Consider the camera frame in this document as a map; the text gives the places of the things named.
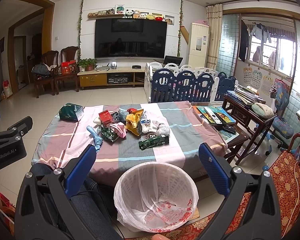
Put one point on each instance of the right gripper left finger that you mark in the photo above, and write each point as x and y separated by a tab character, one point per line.
63	183

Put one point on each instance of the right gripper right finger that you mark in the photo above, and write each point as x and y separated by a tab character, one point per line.
261	218

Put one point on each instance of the light blue plastic scrap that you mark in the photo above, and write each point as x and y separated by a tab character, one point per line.
97	139

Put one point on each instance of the yellow snack bag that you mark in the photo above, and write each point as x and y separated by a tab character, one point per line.
133	122

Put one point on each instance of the white plastic bag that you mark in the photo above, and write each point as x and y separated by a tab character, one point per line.
158	128

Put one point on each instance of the green snack wrapper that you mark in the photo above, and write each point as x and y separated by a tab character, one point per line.
108	134

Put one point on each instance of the pink plastic bag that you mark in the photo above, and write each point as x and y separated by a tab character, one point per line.
119	128

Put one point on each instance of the white plastic trash basket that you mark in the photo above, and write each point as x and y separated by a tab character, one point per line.
155	197

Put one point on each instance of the dark green gift bag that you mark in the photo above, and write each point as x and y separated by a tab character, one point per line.
71	112

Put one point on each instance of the red patterned sofa cushion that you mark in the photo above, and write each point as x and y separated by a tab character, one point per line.
286	176

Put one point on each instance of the person's dark trouser leg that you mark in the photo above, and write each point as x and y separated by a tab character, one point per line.
94	204

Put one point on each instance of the dark wooden armchair left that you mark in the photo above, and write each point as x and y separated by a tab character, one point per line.
44	73

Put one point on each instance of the dark wooden armchair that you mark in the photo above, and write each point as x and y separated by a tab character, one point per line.
44	73
67	54

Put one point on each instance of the red gift box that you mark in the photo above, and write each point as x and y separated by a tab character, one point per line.
69	67

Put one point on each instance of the red cardboard box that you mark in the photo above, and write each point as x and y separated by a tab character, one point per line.
105	118

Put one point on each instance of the dark wooden armchair right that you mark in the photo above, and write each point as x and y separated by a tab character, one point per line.
67	54

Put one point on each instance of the blue child chair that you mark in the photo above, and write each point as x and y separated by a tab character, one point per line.
281	128

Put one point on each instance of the potted green plant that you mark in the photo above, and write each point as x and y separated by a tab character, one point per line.
87	64

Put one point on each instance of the striped pastel tablecloth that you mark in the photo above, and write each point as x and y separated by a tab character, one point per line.
64	140

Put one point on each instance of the white remote control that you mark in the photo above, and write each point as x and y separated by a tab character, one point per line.
213	116

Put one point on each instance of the dark wooden side table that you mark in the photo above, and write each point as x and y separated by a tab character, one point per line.
256	126

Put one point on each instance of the wooden tv cabinet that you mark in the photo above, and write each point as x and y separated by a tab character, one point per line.
121	76

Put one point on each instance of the grey green plush cushion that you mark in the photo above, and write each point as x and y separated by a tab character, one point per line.
262	110

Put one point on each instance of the green picture book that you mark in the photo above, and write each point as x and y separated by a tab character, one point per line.
225	118

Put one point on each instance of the stack of books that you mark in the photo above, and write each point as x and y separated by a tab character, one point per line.
243	96

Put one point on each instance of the blue white small packet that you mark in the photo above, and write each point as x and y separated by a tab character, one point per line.
145	122

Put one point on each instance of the large black television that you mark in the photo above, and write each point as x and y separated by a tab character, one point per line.
128	37

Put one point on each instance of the blue white baby fence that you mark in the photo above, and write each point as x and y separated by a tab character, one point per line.
172	83

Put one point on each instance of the black monitor behind fence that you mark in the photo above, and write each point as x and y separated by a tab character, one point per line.
172	59

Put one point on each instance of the cream standing air conditioner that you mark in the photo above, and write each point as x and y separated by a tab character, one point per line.
198	44

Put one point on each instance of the beige curtain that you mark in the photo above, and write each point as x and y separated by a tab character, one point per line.
214	19

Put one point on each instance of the wall shelf with toys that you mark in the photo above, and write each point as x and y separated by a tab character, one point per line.
121	11

